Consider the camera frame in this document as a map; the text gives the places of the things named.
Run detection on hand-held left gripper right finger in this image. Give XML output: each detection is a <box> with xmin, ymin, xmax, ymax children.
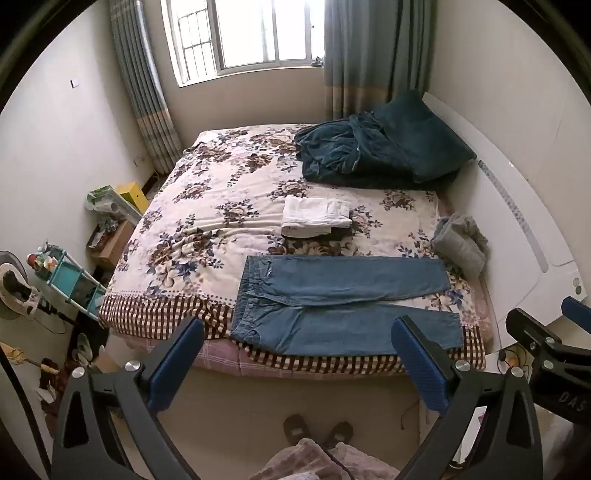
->
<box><xmin>390</xmin><ymin>316</ymin><xmax>543</xmax><ymax>480</ymax></box>

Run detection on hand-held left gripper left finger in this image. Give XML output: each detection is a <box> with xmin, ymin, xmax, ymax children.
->
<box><xmin>51</xmin><ymin>316</ymin><xmax>206</xmax><ymax>480</ymax></box>

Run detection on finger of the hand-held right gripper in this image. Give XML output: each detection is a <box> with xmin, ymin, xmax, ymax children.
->
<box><xmin>505</xmin><ymin>307</ymin><xmax>591</xmax><ymax>358</ymax></box>
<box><xmin>560</xmin><ymin>296</ymin><xmax>591</xmax><ymax>328</ymax></box>

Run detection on blue denim pants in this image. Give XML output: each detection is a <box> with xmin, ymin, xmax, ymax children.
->
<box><xmin>229</xmin><ymin>255</ymin><xmax>464</xmax><ymax>357</ymax></box>

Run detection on folded white pants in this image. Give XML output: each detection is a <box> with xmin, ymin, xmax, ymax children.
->
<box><xmin>281</xmin><ymin>195</ymin><xmax>354</xmax><ymax>236</ymax></box>

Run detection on white bedside table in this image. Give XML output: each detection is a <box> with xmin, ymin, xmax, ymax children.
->
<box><xmin>485</xmin><ymin>346</ymin><xmax>533</xmax><ymax>385</ymax></box>

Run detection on pink checked mattress sheet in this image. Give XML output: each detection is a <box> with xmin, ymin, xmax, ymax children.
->
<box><xmin>190</xmin><ymin>339</ymin><xmax>416</xmax><ymax>381</ymax></box>

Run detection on pair of white shoes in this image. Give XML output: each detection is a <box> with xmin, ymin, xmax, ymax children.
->
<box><xmin>75</xmin><ymin>332</ymin><xmax>105</xmax><ymax>366</ymax></box>

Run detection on grey crumpled garment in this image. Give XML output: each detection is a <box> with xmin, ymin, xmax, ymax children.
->
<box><xmin>431</xmin><ymin>212</ymin><xmax>489</xmax><ymax>278</ymax></box>

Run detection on white headboard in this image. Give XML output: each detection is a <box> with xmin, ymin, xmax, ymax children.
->
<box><xmin>421</xmin><ymin>91</ymin><xmax>588</xmax><ymax>326</ymax></box>

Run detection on teal shelf rack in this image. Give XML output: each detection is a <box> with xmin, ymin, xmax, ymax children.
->
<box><xmin>27</xmin><ymin>240</ymin><xmax>108</xmax><ymax>320</ymax></box>

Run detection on wooden nightstand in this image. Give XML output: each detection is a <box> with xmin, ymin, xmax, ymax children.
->
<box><xmin>88</xmin><ymin>219</ymin><xmax>137</xmax><ymax>269</ymax></box>

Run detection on person's pink fleece clothing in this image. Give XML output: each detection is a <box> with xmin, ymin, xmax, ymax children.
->
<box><xmin>249</xmin><ymin>438</ymin><xmax>403</xmax><ymax>480</ymax></box>

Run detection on floral bed blanket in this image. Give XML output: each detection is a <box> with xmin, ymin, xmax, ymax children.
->
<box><xmin>98</xmin><ymin>124</ymin><xmax>486</xmax><ymax>372</ymax></box>

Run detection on white standing fan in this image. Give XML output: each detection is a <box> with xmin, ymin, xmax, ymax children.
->
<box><xmin>0</xmin><ymin>250</ymin><xmax>43</xmax><ymax>322</ymax></box>

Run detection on yellow box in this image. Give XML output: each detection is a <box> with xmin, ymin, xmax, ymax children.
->
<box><xmin>115</xmin><ymin>181</ymin><xmax>148</xmax><ymax>214</ymax></box>

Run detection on green and white plastic bag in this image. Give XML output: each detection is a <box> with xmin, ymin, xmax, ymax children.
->
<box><xmin>85</xmin><ymin>185</ymin><xmax>142</xmax><ymax>223</ymax></box>

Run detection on teal quilt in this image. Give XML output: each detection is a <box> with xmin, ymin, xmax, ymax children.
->
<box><xmin>294</xmin><ymin>112</ymin><xmax>444</xmax><ymax>191</ymax></box>

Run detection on blue-grey striped curtain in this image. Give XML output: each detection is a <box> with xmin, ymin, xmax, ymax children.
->
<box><xmin>323</xmin><ymin>0</ymin><xmax>437</xmax><ymax>121</ymax></box>
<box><xmin>108</xmin><ymin>0</ymin><xmax>184</xmax><ymax>174</ymax></box>

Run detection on window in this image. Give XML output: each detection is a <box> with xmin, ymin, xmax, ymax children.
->
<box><xmin>161</xmin><ymin>0</ymin><xmax>327</xmax><ymax>87</ymax></box>

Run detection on yellow broom handle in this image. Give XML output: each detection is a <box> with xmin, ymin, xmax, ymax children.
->
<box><xmin>0</xmin><ymin>342</ymin><xmax>61</xmax><ymax>376</ymax></box>

